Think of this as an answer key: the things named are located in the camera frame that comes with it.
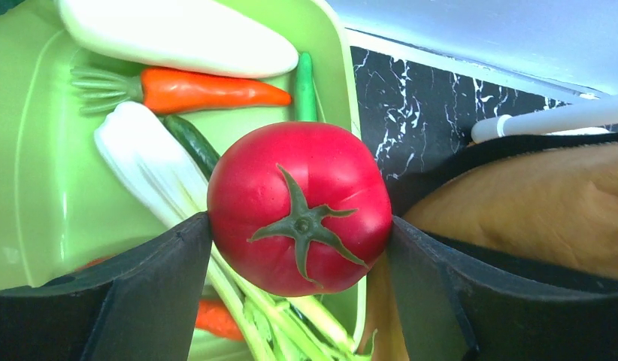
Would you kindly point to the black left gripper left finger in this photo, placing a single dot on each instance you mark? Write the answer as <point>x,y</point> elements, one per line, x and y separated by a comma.
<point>138,305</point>

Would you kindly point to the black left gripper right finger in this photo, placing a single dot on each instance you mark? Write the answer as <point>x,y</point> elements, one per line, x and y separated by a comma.
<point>463,302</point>

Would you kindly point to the red tomato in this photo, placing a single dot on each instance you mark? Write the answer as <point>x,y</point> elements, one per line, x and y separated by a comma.
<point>299,208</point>

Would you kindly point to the brown paper bag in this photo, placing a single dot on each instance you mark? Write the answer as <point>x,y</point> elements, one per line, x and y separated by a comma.
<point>546,198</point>

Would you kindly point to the red chili pepper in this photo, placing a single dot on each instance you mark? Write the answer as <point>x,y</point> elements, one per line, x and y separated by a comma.
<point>214,317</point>

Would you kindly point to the green vegetable tray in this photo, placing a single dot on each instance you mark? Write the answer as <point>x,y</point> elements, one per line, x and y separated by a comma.
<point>61,207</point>

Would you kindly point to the green white leek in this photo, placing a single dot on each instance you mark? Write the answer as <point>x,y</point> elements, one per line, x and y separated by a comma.
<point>160,174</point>

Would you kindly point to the green cucumber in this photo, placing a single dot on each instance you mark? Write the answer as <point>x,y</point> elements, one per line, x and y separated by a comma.
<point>195,144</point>

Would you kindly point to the orange carrot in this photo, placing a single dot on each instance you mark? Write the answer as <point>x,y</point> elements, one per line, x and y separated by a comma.
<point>172,91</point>

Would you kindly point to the green bean pod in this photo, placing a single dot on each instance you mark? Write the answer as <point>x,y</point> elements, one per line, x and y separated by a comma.
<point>305,100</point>

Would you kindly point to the white radish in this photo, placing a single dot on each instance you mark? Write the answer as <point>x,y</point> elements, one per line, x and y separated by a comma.
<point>202,36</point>

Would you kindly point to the white pipe frame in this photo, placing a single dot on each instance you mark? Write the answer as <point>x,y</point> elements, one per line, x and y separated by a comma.
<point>584,118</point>

